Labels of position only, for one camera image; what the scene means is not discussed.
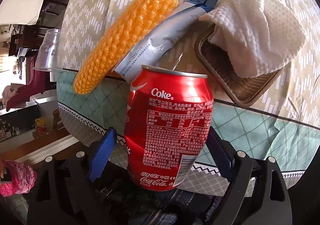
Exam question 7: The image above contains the red Coke can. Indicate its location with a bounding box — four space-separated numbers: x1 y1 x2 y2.
124 65 214 191

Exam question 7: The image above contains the clear plastic cup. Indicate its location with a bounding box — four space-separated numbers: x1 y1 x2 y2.
33 29 62 72

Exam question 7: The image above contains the patterned tablecloth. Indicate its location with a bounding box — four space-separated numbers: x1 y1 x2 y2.
56 0 320 197

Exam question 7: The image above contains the brown plastic tray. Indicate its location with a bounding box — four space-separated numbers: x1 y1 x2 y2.
194 25 283 108

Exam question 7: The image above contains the white paper towel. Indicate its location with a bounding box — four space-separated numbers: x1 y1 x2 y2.
199 0 307 78

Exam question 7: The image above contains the silver blue sachet wrapper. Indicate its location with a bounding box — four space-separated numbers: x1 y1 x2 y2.
113 0 218 83

